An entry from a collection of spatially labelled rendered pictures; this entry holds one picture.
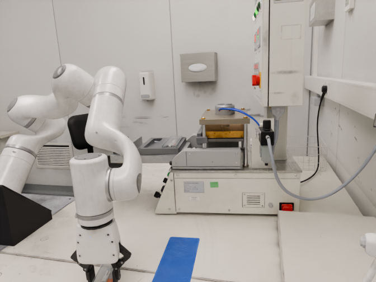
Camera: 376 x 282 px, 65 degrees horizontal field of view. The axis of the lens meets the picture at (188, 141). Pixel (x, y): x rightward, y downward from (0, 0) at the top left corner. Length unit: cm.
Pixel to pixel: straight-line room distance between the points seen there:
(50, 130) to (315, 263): 109
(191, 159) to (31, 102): 67
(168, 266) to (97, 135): 41
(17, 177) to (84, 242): 57
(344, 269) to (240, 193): 42
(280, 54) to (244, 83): 169
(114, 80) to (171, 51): 197
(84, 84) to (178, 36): 188
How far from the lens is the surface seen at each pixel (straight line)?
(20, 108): 134
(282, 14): 105
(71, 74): 103
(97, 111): 81
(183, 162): 108
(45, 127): 138
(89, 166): 68
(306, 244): 93
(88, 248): 78
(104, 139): 77
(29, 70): 363
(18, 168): 128
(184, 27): 282
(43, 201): 148
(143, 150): 117
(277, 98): 103
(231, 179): 108
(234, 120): 106
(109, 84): 88
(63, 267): 99
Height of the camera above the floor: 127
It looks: 13 degrees down
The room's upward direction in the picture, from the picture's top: 3 degrees counter-clockwise
